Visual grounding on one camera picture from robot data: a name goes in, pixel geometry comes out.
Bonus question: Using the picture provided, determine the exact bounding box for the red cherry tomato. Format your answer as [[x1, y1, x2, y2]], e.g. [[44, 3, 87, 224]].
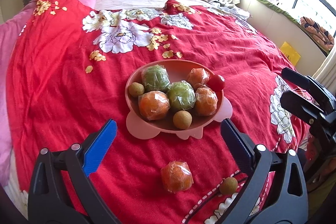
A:
[[207, 75, 225, 92]]

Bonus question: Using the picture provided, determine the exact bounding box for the brown longan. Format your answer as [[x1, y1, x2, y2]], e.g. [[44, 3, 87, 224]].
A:
[[173, 110, 193, 130], [219, 177, 238, 195], [128, 82, 145, 98]]

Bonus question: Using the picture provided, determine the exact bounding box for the large green fruit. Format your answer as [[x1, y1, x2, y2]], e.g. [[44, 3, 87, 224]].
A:
[[167, 80, 196, 112]]

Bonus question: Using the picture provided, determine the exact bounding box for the yellow paper note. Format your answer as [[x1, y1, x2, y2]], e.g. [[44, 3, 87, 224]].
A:
[[280, 42, 301, 67]]

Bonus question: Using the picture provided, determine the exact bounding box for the orange patterned cushion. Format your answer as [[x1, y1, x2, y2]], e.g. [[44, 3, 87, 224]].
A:
[[300, 16, 334, 51]]

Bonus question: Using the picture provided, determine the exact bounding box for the green-edged windowsill mat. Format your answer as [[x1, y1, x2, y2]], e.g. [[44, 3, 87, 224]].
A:
[[256, 0, 331, 56]]

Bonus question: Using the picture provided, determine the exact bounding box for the wrapped orange front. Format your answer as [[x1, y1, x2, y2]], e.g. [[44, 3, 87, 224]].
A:
[[161, 161, 194, 193]]

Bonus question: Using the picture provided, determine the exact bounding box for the pink plastic fruit bowl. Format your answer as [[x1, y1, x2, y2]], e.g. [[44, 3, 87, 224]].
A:
[[125, 59, 232, 140]]

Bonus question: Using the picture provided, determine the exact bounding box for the small wrapped orange in bowl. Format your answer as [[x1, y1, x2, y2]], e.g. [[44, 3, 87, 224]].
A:
[[187, 68, 210, 90]]

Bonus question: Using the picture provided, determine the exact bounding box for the red floral bedspread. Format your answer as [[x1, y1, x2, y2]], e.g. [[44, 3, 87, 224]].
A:
[[6, 0, 307, 223]]

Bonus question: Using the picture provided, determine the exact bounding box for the wrapped green fruit in bowl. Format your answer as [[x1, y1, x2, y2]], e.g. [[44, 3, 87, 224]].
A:
[[141, 65, 170, 93]]

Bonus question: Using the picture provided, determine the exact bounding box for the pink blanket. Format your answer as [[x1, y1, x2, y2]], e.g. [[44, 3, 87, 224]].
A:
[[1, 0, 96, 186]]

